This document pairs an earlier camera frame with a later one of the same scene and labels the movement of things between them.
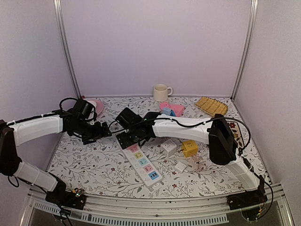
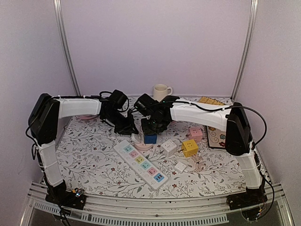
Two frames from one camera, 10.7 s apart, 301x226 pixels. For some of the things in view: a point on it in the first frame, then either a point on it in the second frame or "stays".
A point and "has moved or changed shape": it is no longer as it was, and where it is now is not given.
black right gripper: (124, 141) to (146, 131)
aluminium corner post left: (60, 16) stays
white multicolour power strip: (149, 173) has moved or changed shape
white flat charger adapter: (180, 167) stays
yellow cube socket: (189, 148) stays
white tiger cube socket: (170, 148) stays
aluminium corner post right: (251, 33) stays
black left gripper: (98, 133) to (128, 127)
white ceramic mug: (160, 92) stays
